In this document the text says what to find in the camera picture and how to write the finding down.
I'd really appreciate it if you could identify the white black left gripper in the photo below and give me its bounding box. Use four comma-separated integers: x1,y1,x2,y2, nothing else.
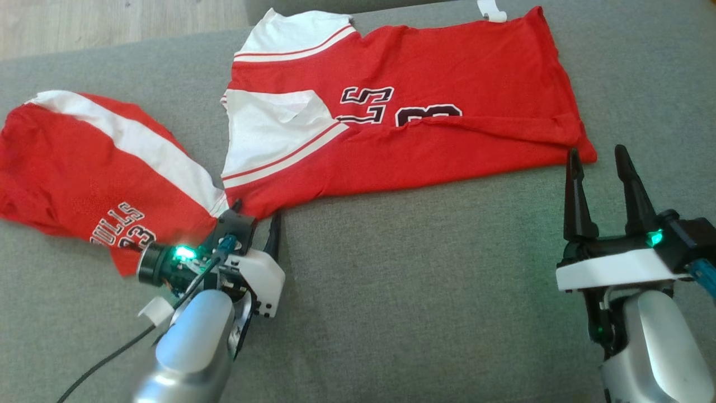
221,198,286,320

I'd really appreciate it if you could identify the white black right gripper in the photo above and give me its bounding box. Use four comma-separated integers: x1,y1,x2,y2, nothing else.
557,144,694,344

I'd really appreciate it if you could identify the red white basketball jersey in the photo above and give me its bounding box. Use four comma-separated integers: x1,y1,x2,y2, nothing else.
220,0,598,220

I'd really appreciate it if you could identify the red Bulls shorts white stripe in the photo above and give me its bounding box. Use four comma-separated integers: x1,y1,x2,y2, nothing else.
0,90,230,278

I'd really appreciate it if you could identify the large grey sofa seat cushion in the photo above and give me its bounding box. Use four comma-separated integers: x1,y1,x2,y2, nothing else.
0,0,716,403

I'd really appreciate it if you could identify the white left cable tag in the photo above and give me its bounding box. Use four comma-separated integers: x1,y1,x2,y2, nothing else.
139,296,175,328

